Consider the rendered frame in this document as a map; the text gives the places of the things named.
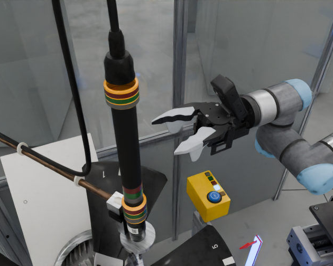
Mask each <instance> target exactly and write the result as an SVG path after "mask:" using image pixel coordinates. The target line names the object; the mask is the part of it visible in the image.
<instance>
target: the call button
mask: <svg viewBox="0 0 333 266"><path fill-rule="evenodd" d="M209 199H210V200H211V201H213V202H217V201H219V199H220V195H219V193H217V192H216V191H215V192H211V193H210V194H209Z"/></svg>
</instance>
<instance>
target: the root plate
mask: <svg viewBox="0 0 333 266"><path fill-rule="evenodd" d="M98 264H99V265H100V266H123V260H120V259H116V258H112V257H109V256H106V255H103V254H100V253H97V252H96V254H95V261H94V266H97V265H98Z"/></svg>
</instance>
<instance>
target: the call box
mask: <svg viewBox="0 0 333 266"><path fill-rule="evenodd" d="M206 172H209V173H210V176H212V177H213V179H214V180H211V181H216V183H217V184H216V185H218V186H219V187H220V189H218V190H215V188H214V186H216V185H214V186H213V185H212V184H211V181H209V179H208V177H209V176H206V175H205V173H206ZM206 172H203V173H200V174H196V175H193V176H190V177H188V178H187V194H188V195H189V197H190V199H191V200H192V202H193V204H194V205H195V207H196V209H197V210H198V212H199V214H200V215H201V217H202V219H203V220H204V222H205V223H206V222H209V221H211V220H214V219H216V218H219V217H221V216H224V215H226V214H228V210H229V205H230V198H229V197H228V196H227V194H226V193H225V194H226V195H225V196H221V195H220V199H219V201H217V202H213V201H211V200H210V199H209V194H210V193H211V192H215V191H216V192H217V193H219V192H222V191H224V190H223V189H222V187H221V186H220V184H219V183H218V182H217V180H216V179H215V178H214V176H213V174H212V173H211V172H210V171H209V170H208V171H206ZM224 192H225V191H224Z"/></svg>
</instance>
